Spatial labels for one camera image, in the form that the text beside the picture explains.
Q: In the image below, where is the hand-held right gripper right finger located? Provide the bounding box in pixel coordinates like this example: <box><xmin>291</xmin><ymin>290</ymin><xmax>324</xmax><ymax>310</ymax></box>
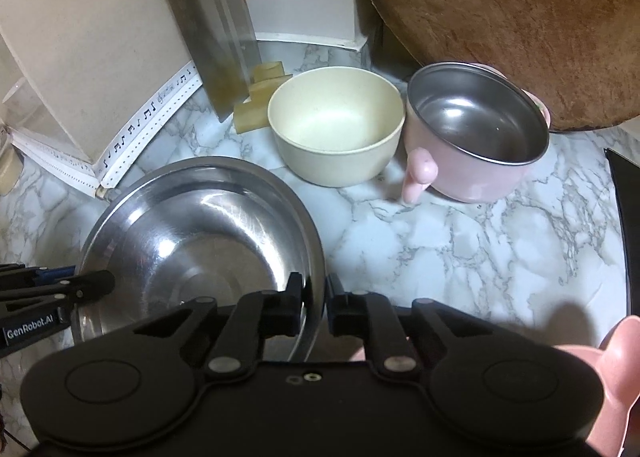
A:
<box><xmin>325</xmin><ymin>273</ymin><xmax>483</xmax><ymax>380</ymax></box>

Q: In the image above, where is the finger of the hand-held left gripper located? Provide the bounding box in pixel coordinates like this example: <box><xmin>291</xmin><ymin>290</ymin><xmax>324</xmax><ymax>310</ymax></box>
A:
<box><xmin>0</xmin><ymin>269</ymin><xmax>117</xmax><ymax>314</ymax></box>
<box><xmin>0</xmin><ymin>263</ymin><xmax>77</xmax><ymax>291</ymax></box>

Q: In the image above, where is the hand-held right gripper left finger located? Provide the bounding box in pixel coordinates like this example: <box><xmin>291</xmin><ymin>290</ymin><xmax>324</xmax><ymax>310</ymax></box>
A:
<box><xmin>127</xmin><ymin>272</ymin><xmax>306</xmax><ymax>378</ymax></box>

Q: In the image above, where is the stainless steel bowl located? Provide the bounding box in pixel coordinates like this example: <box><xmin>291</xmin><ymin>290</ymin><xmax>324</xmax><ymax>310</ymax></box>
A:
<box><xmin>70</xmin><ymin>157</ymin><xmax>326</xmax><ymax>363</ymax></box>

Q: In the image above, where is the pink steel-lined bowl with handles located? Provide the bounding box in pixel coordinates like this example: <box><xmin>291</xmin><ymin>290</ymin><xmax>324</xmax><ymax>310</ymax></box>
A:
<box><xmin>400</xmin><ymin>62</ymin><xmax>552</xmax><ymax>205</ymax></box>

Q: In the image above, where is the cream plastic bowl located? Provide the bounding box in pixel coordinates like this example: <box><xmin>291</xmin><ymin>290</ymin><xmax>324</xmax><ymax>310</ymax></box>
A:
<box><xmin>267</xmin><ymin>66</ymin><xmax>407</xmax><ymax>187</ymax></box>

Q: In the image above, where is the pink mouse-shaped plate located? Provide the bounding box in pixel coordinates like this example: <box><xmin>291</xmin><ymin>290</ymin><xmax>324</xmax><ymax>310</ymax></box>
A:
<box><xmin>552</xmin><ymin>314</ymin><xmax>640</xmax><ymax>457</ymax></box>

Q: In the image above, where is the beige small container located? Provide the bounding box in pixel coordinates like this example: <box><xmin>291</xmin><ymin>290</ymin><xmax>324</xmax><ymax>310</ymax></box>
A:
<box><xmin>0</xmin><ymin>154</ymin><xmax>25</xmax><ymax>196</ymax></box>

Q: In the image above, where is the white music-note trim tape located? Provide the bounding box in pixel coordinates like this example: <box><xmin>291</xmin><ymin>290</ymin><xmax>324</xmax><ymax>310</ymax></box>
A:
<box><xmin>10</xmin><ymin>60</ymin><xmax>201</xmax><ymax>198</ymax></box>

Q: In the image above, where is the clear knife holder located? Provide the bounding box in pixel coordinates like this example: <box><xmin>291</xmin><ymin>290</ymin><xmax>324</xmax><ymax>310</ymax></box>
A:
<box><xmin>210</xmin><ymin>40</ymin><xmax>293</xmax><ymax>133</ymax></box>

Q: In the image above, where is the black glass gas hob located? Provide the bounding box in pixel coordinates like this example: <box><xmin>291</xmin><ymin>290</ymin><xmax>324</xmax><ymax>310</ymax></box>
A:
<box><xmin>604</xmin><ymin>147</ymin><xmax>640</xmax><ymax>318</ymax></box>

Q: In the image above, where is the round wooden cutting board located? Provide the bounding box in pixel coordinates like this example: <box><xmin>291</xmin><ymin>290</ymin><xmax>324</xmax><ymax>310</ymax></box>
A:
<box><xmin>350</xmin><ymin>0</ymin><xmax>640</xmax><ymax>132</ymax></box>

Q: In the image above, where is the cleaver with wooden handle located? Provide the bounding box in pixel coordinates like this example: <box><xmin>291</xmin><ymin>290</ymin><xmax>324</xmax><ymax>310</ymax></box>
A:
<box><xmin>140</xmin><ymin>0</ymin><xmax>261</xmax><ymax>120</ymax></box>

